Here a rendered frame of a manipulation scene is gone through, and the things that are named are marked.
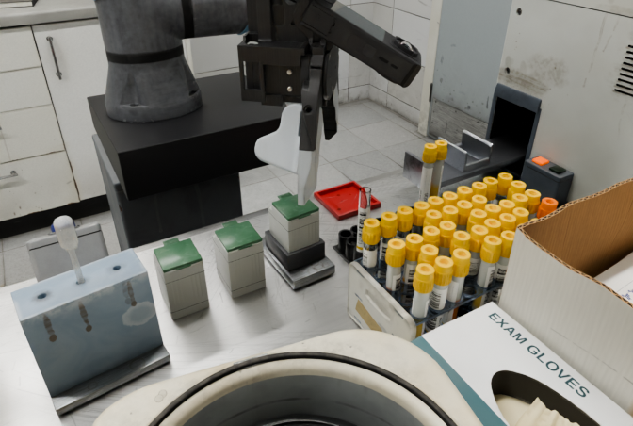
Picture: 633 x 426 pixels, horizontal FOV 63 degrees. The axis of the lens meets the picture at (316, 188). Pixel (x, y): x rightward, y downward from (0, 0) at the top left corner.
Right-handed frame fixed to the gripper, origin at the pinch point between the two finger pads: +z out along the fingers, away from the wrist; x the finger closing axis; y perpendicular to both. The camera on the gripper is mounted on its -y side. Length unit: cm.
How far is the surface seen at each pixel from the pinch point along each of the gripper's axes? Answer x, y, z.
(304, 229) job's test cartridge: 2.1, 1.6, 6.5
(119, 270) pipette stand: 16.5, 14.8, 2.4
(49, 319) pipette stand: 22.0, 17.9, 3.2
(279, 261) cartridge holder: 2.7, 4.5, 10.9
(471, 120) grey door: -202, -39, 78
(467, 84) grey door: -207, -35, 62
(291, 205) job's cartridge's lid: 1.0, 3.3, 4.3
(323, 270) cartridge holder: 3.0, -0.7, 11.2
